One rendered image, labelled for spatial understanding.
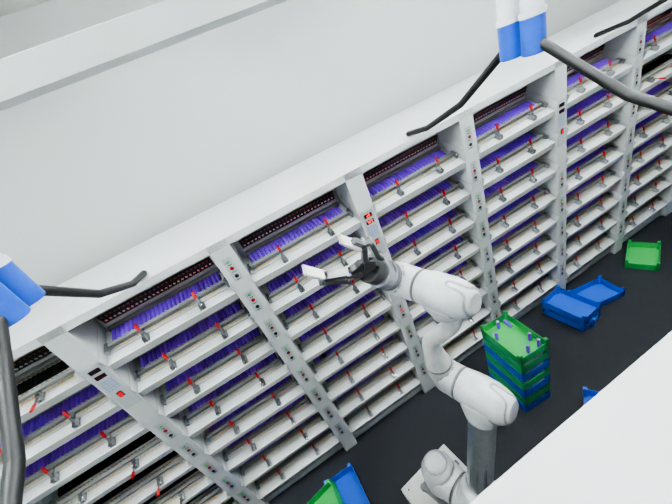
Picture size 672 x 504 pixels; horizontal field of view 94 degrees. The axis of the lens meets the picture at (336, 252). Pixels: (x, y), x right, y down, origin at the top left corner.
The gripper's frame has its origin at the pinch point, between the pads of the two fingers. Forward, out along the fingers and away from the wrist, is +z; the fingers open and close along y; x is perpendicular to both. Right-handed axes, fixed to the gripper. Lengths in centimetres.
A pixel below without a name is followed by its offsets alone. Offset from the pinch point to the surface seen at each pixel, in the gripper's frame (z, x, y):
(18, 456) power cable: 44, 28, -31
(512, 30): -31, -45, 63
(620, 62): -189, -124, 126
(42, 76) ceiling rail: 55, -22, -1
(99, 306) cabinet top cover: 28, -32, -97
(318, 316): -65, -25, -71
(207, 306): -10, -31, -85
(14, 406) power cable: 46, 21, -33
